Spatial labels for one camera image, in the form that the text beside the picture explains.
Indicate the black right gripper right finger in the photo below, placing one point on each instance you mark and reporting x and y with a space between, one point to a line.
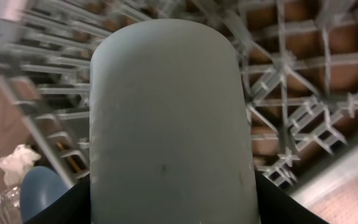
276 207

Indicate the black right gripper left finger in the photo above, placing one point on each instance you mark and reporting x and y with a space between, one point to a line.
73 207

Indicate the dark blue plate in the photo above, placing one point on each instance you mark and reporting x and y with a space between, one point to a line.
40 188

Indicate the light blue plastic cup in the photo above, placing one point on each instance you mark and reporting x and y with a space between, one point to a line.
169 137

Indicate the grey dishwasher rack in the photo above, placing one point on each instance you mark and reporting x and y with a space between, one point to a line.
298 63

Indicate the crumpled aluminium foil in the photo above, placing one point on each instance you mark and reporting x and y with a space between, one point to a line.
10 211

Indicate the crumpled white tissue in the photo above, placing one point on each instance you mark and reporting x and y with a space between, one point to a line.
18 163

